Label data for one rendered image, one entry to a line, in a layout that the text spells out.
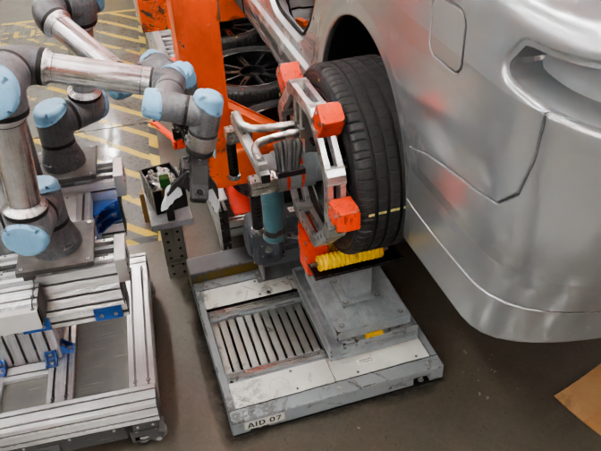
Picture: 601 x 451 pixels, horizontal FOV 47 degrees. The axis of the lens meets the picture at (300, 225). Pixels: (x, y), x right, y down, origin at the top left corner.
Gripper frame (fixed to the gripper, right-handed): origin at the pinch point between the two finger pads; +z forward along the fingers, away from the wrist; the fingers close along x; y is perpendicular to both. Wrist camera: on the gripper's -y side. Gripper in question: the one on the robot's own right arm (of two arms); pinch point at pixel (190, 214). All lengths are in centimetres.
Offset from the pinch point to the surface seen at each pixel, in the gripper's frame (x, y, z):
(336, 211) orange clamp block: -44.9, 4.5, -0.1
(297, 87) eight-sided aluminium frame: -38, 44, -20
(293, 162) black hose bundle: -33.1, 18.5, -7.6
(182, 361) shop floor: -18, 38, 102
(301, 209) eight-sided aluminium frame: -52, 44, 28
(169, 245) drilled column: -16, 92, 85
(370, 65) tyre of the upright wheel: -58, 39, -33
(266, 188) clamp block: -26.4, 18.1, 2.1
